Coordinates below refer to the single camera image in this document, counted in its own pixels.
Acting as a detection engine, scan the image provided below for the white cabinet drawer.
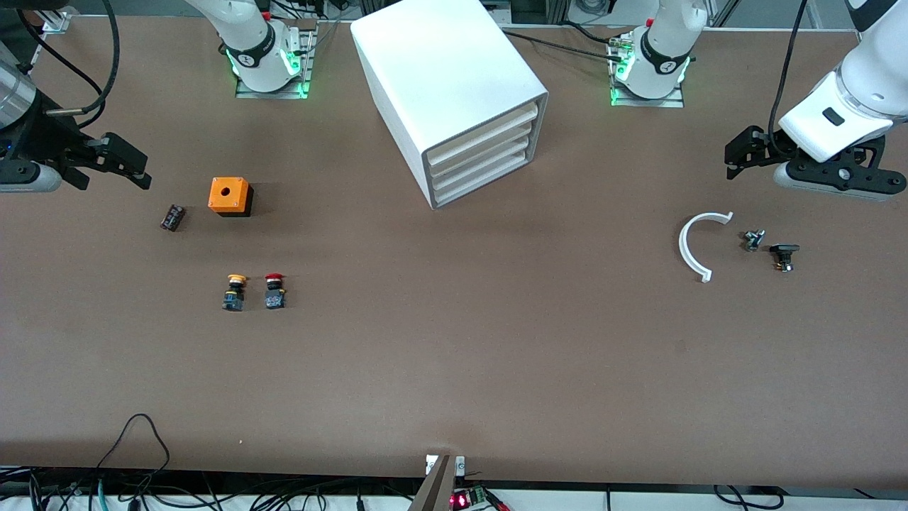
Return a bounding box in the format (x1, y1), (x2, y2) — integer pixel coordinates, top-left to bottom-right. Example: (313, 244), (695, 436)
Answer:
(431, 136), (531, 192)
(433, 151), (528, 207)
(428, 121), (534, 178)
(426, 103), (538, 165)

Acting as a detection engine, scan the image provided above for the orange box with black base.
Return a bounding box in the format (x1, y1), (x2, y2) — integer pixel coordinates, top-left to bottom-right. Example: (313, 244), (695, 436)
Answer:
(208, 177), (254, 218)

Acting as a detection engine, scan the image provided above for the black cable across table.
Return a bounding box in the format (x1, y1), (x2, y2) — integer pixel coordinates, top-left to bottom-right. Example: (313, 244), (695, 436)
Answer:
(497, 30), (629, 56)

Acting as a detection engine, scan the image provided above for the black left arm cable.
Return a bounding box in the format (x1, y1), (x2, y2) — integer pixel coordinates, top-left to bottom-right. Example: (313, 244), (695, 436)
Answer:
(770, 0), (809, 155)

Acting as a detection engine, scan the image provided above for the yellow push button switch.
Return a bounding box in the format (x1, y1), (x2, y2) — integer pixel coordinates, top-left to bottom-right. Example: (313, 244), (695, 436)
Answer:
(222, 274), (248, 312)

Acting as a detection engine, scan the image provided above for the white drawer cabinet housing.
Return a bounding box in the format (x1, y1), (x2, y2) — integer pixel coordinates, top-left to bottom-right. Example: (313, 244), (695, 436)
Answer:
(351, 0), (548, 210)

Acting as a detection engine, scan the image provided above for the black knob switch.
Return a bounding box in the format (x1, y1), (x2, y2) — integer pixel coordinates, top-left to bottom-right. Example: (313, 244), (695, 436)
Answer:
(770, 243), (801, 273)

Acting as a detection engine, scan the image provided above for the tangle of black cables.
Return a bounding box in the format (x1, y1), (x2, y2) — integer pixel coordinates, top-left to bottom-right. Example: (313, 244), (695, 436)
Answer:
(0, 465), (419, 511)

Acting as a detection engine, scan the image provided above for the white curved plastic arc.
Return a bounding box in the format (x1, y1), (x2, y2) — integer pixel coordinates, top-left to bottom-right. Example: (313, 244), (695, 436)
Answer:
(679, 211), (734, 283)

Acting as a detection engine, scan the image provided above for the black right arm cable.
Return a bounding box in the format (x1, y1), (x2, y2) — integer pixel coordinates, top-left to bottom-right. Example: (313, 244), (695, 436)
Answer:
(14, 0), (121, 132)

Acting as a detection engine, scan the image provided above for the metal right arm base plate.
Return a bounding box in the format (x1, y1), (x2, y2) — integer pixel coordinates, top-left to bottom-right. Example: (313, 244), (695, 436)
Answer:
(236, 28), (316, 100)

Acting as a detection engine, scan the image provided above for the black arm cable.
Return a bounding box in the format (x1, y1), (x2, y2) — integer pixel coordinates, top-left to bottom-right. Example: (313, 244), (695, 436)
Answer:
(14, 0), (121, 132)
(770, 0), (809, 155)

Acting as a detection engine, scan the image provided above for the circuit board with red light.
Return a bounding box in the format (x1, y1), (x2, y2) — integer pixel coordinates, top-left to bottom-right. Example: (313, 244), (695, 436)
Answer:
(450, 486), (492, 510)

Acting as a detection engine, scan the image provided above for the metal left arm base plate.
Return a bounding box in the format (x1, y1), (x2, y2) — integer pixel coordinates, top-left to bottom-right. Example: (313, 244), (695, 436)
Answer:
(610, 35), (685, 109)

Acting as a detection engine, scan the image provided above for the thin black looped cable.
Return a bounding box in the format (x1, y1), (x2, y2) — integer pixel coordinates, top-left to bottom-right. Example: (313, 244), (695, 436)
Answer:
(96, 414), (171, 492)

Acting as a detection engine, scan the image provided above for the brown camera mount post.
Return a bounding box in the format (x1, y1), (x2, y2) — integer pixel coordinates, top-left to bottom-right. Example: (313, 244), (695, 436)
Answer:
(408, 454), (465, 511)

